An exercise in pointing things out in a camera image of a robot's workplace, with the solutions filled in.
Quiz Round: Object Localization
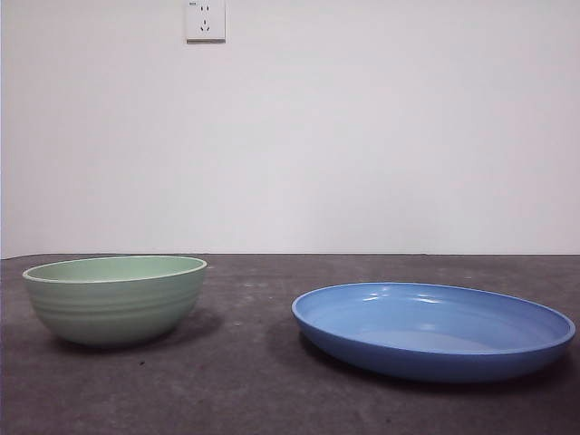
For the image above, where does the blue round plate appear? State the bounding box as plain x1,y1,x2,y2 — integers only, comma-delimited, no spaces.
291,281,576,384

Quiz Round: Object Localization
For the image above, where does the green ribbed bowl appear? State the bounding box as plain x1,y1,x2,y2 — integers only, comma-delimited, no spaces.
22,255,208,349

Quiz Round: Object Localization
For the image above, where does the white wall socket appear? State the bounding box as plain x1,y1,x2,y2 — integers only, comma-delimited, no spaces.
185,0,227,45

